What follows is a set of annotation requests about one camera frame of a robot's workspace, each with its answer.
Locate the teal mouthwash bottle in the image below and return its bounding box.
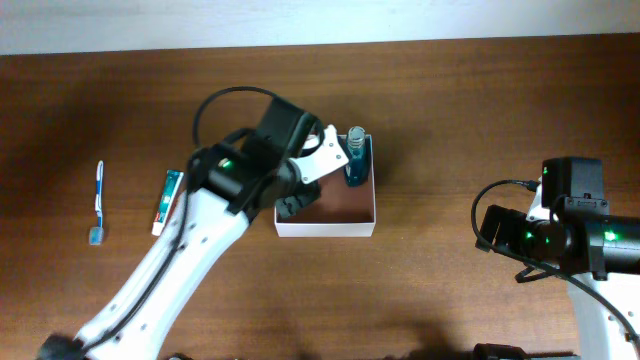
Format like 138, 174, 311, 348
344, 126, 369, 187

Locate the teal toothpaste tube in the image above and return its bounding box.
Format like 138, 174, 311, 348
151, 170, 184, 236

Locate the blue white toothbrush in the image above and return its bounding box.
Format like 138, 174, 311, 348
89, 160, 104, 246

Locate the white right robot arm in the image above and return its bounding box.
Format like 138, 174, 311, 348
471, 177, 639, 359

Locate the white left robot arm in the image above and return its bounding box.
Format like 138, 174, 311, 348
37, 125, 347, 360

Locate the white cardboard box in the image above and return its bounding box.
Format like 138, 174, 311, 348
273, 135, 377, 238

